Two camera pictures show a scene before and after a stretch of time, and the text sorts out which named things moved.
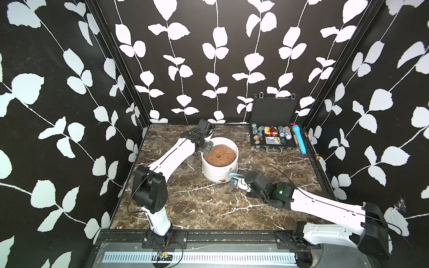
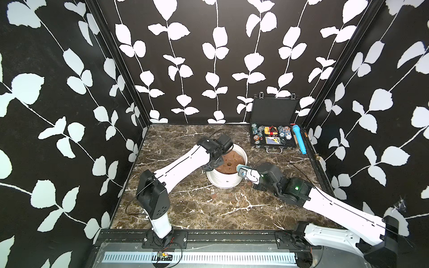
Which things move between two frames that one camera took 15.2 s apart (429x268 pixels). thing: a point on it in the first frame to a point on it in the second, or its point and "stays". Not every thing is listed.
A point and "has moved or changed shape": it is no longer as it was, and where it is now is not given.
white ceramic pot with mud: (220, 161) has moved or changed shape
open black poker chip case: (271, 121) stays
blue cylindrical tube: (296, 129) stays
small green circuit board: (163, 256) stays
